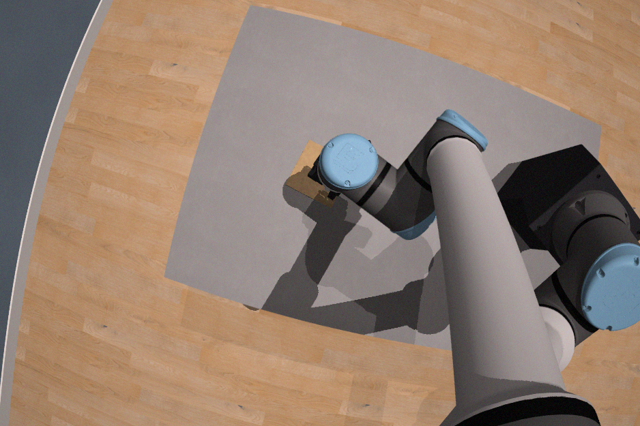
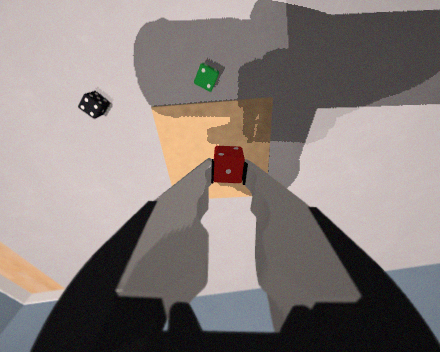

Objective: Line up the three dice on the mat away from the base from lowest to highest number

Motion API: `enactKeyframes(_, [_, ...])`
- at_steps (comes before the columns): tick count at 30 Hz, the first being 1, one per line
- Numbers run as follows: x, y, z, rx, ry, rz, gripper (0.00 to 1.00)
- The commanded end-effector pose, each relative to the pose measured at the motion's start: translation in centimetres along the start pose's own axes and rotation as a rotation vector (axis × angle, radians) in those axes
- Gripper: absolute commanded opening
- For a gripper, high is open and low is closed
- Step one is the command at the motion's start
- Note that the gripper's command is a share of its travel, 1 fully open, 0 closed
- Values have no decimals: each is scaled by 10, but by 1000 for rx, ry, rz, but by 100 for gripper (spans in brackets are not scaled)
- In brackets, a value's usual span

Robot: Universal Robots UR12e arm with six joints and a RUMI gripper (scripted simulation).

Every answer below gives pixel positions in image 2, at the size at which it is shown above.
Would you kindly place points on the tan mat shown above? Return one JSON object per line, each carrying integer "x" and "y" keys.
{"x": 188, "y": 135}

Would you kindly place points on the black die with white pips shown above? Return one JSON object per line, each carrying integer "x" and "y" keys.
{"x": 93, "y": 104}

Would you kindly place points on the red die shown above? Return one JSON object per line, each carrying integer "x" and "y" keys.
{"x": 228, "y": 164}

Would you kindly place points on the green die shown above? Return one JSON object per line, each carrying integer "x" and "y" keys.
{"x": 206, "y": 77}

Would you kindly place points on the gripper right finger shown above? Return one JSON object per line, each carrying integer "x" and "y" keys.
{"x": 305, "y": 259}

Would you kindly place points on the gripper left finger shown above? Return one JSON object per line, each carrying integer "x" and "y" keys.
{"x": 125, "y": 290}

